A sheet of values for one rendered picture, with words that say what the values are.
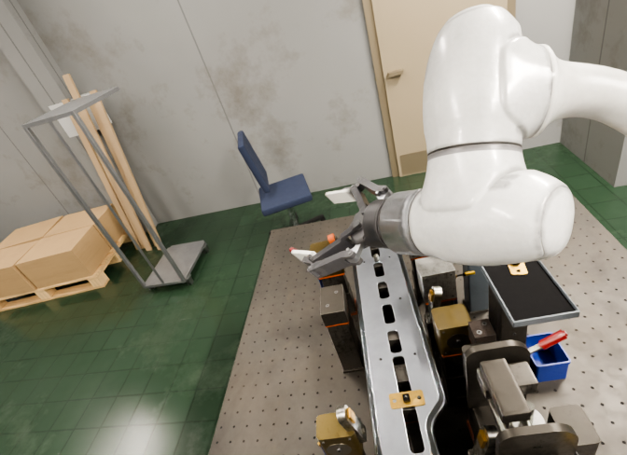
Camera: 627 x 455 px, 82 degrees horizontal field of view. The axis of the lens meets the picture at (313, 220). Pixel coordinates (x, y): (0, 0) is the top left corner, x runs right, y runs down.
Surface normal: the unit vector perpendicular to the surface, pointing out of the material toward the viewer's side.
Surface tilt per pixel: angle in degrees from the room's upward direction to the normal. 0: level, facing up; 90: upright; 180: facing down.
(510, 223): 59
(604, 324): 0
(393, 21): 90
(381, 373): 0
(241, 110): 90
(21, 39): 90
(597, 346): 0
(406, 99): 90
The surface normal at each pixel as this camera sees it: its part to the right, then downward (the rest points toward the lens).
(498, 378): -0.27, -0.79
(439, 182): -0.89, -0.08
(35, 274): 0.03, 0.56
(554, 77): -0.07, 0.07
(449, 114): -0.75, 0.04
